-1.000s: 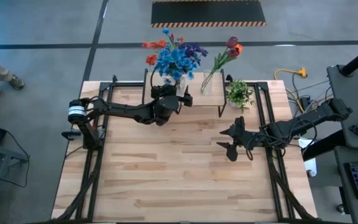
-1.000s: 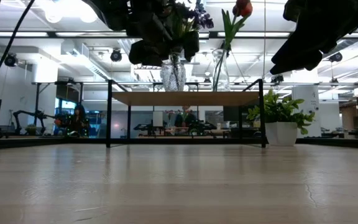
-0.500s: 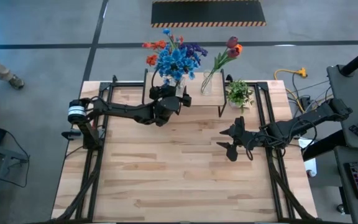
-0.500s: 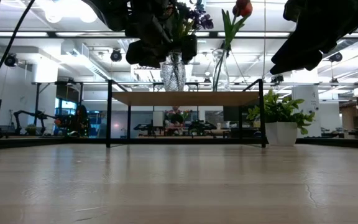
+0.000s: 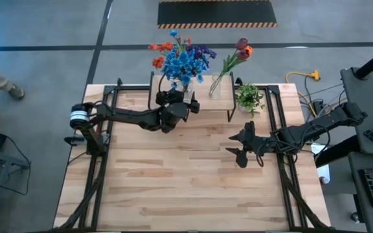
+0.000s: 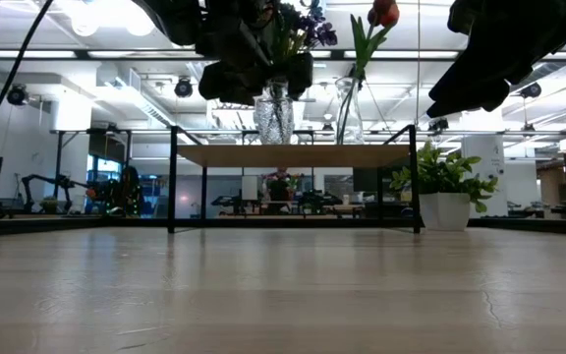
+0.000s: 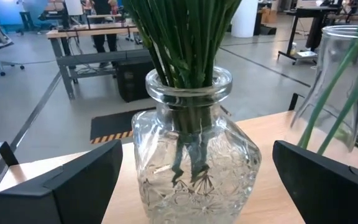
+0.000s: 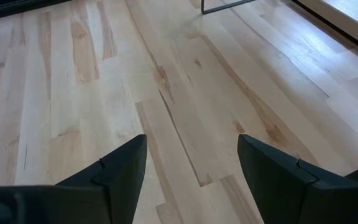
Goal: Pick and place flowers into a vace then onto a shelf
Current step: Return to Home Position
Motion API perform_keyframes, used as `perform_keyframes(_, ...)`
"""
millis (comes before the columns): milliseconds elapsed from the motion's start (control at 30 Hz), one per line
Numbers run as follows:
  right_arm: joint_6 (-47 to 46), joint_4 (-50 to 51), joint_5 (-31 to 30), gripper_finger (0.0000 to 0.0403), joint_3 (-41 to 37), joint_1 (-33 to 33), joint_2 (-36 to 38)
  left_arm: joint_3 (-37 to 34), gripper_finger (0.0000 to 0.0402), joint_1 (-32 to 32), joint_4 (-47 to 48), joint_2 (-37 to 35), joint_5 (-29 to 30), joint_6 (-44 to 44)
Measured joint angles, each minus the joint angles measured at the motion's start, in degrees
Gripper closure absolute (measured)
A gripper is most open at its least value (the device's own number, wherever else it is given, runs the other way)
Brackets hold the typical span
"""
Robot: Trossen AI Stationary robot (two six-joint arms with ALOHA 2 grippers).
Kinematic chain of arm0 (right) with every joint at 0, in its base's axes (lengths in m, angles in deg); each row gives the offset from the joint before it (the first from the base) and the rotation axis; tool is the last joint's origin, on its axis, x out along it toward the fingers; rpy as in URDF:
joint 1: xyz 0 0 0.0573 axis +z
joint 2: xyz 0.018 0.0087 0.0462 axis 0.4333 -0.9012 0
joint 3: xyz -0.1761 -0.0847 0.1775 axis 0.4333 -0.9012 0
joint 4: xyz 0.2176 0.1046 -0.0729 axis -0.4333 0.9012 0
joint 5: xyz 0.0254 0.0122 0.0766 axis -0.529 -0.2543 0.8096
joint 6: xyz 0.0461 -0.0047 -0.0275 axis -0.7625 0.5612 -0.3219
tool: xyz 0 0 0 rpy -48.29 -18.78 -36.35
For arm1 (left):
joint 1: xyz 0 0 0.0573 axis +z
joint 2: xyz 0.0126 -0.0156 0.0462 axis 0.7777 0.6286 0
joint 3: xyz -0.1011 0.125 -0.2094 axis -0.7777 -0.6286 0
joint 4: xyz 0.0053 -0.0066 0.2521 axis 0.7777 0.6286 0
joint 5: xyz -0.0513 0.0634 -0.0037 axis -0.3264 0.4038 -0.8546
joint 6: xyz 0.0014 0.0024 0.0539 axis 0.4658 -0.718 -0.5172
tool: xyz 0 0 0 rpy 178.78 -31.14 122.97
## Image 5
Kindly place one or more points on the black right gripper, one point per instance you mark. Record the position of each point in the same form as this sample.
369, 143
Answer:
254, 145

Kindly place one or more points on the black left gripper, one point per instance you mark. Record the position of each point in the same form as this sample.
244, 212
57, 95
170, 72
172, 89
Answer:
175, 115

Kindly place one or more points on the squat textured glass vase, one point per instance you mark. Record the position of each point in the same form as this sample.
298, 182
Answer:
188, 92

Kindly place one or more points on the tall smooth glass carafe vase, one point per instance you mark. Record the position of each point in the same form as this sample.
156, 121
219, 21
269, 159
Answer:
215, 90

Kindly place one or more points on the dense blue flower bunch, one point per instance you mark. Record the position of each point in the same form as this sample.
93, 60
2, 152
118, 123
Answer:
183, 66

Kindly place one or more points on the red poppy flower bunch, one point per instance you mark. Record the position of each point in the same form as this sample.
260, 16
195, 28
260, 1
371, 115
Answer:
158, 62

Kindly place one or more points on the purple flower bunch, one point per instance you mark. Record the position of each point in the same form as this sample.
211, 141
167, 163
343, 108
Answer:
201, 51

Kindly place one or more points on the pinkish red artificial tulip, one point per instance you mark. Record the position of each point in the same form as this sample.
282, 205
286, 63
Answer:
243, 55

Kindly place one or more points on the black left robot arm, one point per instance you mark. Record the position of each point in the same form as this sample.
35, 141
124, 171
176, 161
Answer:
125, 115

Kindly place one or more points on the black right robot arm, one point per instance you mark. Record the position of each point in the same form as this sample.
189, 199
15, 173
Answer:
319, 129

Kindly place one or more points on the wooden shelf with black legs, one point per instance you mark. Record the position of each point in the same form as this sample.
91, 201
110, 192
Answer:
212, 105

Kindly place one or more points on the green potted plant white pot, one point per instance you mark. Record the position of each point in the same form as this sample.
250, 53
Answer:
248, 97

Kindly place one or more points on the white box beside table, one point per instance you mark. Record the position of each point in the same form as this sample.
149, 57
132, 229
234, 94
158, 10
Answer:
324, 171

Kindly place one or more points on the black hazard striped floor mat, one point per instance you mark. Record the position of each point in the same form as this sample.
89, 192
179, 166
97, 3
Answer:
215, 13

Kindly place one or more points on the small black remote device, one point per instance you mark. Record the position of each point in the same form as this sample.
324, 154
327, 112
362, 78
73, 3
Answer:
372, 135

